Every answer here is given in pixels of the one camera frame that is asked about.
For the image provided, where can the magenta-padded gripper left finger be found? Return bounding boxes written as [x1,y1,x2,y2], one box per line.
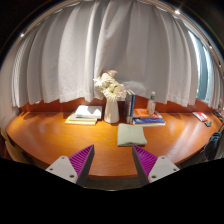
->
[45,143,96,188]

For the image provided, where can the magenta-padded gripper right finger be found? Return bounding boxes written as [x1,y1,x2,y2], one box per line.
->
[131,144,181,187]

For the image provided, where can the pale green towel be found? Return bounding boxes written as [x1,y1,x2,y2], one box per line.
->
[116,122,148,148]

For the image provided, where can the pale yellow book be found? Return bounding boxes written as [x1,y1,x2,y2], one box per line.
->
[64,116,98,127]

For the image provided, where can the flat blue book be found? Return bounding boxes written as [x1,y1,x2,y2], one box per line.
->
[131,116,167,127]

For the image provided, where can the thin grey-white book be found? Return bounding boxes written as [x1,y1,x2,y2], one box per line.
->
[67,112,99,123]

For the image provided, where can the thick white book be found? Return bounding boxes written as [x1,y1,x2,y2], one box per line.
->
[74,104,104,120]

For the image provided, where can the tan chair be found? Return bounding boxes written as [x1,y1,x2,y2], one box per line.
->
[0,127,32,165]

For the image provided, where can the clear plastic bottle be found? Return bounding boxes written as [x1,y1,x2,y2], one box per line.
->
[146,90,157,116]

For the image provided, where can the dark chair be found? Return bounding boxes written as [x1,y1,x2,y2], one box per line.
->
[203,122,224,162]

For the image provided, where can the upright dark grey book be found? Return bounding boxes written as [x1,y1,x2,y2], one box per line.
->
[123,90,134,124]

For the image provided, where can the white ceramic vase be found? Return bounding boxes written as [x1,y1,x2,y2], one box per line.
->
[103,98,121,125]

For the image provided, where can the small red flat object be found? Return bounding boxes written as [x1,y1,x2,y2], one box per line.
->
[191,111,210,123]

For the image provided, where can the white flower bouquet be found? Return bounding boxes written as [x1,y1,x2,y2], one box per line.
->
[92,69,128,102]

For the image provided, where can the window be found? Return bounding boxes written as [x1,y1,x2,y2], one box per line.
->
[187,29,215,102]

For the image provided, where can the white curtain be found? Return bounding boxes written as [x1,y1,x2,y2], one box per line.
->
[10,0,224,110]

